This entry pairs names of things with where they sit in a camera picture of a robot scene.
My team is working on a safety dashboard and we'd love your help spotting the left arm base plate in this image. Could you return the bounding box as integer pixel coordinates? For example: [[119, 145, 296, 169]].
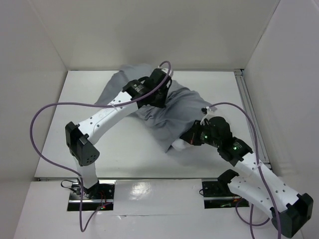
[[61, 180, 115, 212]]

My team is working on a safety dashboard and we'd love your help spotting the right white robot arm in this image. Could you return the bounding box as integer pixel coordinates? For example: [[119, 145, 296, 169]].
[[180, 117, 314, 239]]

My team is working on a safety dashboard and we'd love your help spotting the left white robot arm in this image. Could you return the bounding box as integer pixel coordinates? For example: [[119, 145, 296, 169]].
[[65, 68, 172, 199]]

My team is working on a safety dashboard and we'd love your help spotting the grey pillowcase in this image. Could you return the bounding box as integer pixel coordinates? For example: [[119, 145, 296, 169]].
[[95, 64, 210, 152]]

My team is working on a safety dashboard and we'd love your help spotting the white pillow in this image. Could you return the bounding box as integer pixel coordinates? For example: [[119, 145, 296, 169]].
[[171, 138, 193, 151]]

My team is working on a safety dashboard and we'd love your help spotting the purple cable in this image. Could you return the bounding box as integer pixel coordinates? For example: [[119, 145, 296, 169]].
[[201, 101, 284, 239], [29, 61, 174, 232]]

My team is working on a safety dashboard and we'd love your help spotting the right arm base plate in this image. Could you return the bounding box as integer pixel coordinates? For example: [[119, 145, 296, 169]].
[[199, 180, 249, 209]]

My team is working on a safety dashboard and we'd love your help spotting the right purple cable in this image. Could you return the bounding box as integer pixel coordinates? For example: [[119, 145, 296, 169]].
[[201, 101, 284, 239]]

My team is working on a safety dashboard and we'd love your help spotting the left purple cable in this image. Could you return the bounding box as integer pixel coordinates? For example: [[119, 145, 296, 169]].
[[29, 61, 174, 232]]

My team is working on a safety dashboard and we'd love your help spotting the aluminium frame rail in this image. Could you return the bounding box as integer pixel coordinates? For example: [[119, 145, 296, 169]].
[[234, 69, 271, 168]]

